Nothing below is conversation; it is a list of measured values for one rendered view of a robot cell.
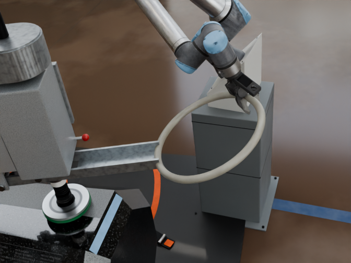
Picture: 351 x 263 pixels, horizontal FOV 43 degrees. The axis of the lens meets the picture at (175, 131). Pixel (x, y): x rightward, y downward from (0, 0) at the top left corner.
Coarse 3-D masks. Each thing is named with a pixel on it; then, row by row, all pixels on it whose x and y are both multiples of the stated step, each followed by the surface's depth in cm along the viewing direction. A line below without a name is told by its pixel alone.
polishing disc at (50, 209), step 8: (72, 184) 209; (72, 192) 205; (80, 192) 205; (88, 192) 204; (48, 200) 203; (80, 200) 200; (88, 200) 200; (48, 208) 199; (56, 208) 198; (64, 208) 198; (72, 208) 197; (80, 208) 197; (48, 216) 195; (56, 216) 195; (64, 216) 194; (72, 216) 194
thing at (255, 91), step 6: (234, 78) 176; (240, 78) 176; (246, 78) 176; (240, 84) 175; (246, 84) 174; (252, 84) 174; (246, 90) 175; (252, 90) 173; (258, 90) 173; (252, 96) 174
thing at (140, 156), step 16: (128, 144) 190; (144, 144) 189; (80, 160) 192; (96, 160) 191; (112, 160) 190; (128, 160) 188; (144, 160) 180; (16, 176) 183; (64, 176) 184; (80, 176) 184
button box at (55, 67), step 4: (52, 64) 170; (56, 64) 171; (56, 68) 171; (56, 72) 172; (56, 76) 173; (60, 76) 174; (60, 80) 174; (60, 84) 175; (60, 88) 176; (64, 88) 179; (64, 92) 178; (64, 96) 178; (64, 100) 180; (68, 104) 182; (68, 108) 182; (68, 112) 183; (72, 116) 186; (72, 120) 186
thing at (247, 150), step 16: (208, 96) 196; (224, 96) 192; (256, 112) 174; (256, 128) 165; (160, 144) 190; (256, 144) 163; (160, 160) 182; (240, 160) 160; (176, 176) 169; (192, 176) 164; (208, 176) 161
